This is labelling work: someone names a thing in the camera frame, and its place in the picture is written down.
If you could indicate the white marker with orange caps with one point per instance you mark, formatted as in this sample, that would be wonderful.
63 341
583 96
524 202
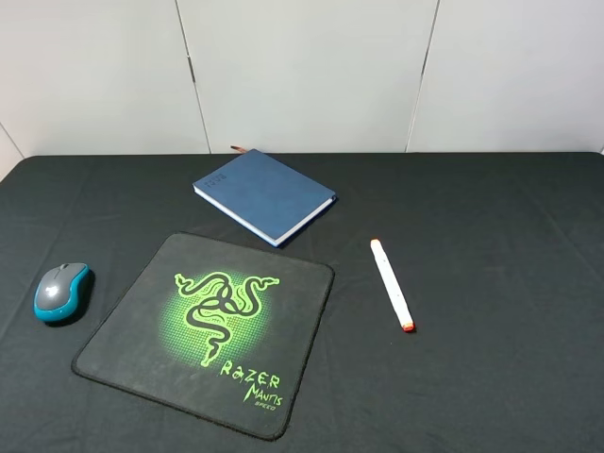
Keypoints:
392 287

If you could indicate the grey and teal computer mouse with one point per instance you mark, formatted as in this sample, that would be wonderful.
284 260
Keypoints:
57 296

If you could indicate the blue hardcover notebook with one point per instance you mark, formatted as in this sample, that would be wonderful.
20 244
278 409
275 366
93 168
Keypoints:
267 197

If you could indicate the black Razer mouse pad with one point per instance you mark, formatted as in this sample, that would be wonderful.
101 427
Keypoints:
217 330

